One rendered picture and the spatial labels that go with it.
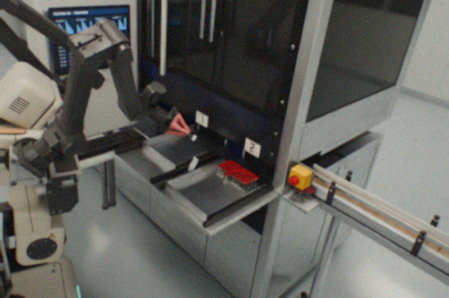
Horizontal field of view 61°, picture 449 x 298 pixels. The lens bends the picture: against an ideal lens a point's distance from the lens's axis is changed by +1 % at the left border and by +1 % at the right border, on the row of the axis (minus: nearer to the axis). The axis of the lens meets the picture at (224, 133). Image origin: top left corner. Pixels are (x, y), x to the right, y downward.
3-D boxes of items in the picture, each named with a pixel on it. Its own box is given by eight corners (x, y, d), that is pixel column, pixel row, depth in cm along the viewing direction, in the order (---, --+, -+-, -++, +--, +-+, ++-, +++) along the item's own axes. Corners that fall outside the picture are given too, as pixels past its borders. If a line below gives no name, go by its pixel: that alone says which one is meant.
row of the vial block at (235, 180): (219, 172, 173) (219, 163, 171) (247, 191, 162) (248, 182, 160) (215, 173, 172) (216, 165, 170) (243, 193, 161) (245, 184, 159)
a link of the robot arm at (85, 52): (62, 22, 89) (86, 51, 86) (114, 15, 98) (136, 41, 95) (45, 135, 120) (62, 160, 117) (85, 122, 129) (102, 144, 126)
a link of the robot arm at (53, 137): (36, 137, 114) (45, 151, 113) (64, 116, 115) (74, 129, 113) (53, 144, 123) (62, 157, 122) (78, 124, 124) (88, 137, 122)
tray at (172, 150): (195, 129, 208) (196, 123, 207) (228, 149, 193) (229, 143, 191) (142, 146, 186) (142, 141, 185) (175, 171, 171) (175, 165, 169)
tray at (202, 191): (224, 163, 180) (224, 157, 179) (265, 190, 165) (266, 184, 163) (165, 188, 159) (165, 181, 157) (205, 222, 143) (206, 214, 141)
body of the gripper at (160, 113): (171, 119, 133) (153, 108, 132) (161, 134, 140) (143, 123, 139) (178, 108, 138) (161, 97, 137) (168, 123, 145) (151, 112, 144)
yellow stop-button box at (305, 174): (297, 177, 163) (301, 162, 159) (311, 184, 158) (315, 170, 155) (287, 182, 158) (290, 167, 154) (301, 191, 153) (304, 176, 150)
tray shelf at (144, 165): (189, 129, 212) (189, 126, 211) (289, 190, 170) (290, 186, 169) (111, 154, 181) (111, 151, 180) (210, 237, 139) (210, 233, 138)
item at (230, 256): (170, 129, 393) (172, 45, 352) (347, 244, 269) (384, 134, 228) (75, 158, 328) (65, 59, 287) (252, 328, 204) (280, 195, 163)
